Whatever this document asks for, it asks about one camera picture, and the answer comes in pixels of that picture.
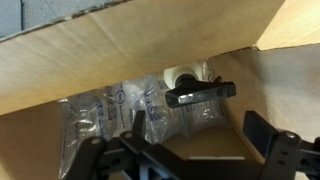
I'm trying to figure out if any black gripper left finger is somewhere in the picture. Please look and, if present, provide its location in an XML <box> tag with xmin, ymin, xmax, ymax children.
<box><xmin>64</xmin><ymin>109</ymin><xmax>201</xmax><ymax>180</ymax></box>

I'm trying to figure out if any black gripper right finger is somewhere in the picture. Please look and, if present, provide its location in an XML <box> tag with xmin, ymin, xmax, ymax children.
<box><xmin>242</xmin><ymin>110</ymin><xmax>320</xmax><ymax>180</ymax></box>

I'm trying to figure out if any clear plastic bag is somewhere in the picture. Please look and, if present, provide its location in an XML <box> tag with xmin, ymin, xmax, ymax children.
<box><xmin>57</xmin><ymin>60</ymin><xmax>231</xmax><ymax>179</ymax></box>

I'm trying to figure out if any brown cardboard box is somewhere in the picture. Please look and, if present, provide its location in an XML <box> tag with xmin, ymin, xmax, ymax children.
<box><xmin>0</xmin><ymin>0</ymin><xmax>320</xmax><ymax>180</ymax></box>

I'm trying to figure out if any grey upholstered bench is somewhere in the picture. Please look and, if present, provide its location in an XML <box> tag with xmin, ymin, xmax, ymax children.
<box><xmin>0</xmin><ymin>0</ymin><xmax>129</xmax><ymax>40</ymax></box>

